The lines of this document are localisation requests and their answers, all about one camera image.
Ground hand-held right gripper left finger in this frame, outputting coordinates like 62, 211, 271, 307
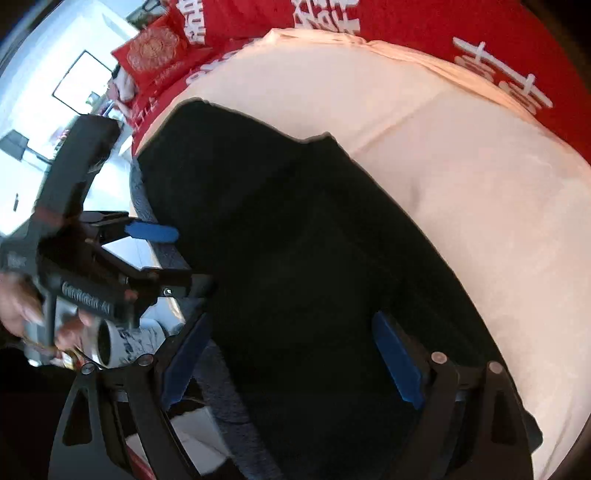
48, 307, 214, 480

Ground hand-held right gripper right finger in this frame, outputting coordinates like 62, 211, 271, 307
372, 311, 543, 480

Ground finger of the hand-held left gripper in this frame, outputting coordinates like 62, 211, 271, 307
99, 251, 217, 308
83, 211, 180, 245

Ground red printed quilt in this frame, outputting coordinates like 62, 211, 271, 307
129, 0, 591, 167

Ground white printed mug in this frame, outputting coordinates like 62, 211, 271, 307
92, 318, 164, 370

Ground peach blanket with blue border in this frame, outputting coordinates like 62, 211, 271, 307
129, 28, 591, 480

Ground white box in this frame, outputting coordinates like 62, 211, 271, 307
124, 406, 232, 477

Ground pink white cloth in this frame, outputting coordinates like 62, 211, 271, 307
110, 74, 137, 103

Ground red embroidered pillow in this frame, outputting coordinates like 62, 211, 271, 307
112, 9, 190, 88

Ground framed wall picture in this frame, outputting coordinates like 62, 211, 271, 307
124, 0, 162, 26

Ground black pants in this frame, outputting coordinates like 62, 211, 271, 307
136, 99, 522, 480

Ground black framed white board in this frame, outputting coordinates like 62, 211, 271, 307
52, 50, 115, 114

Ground person's left hand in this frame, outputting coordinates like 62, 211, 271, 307
0, 274, 99, 358

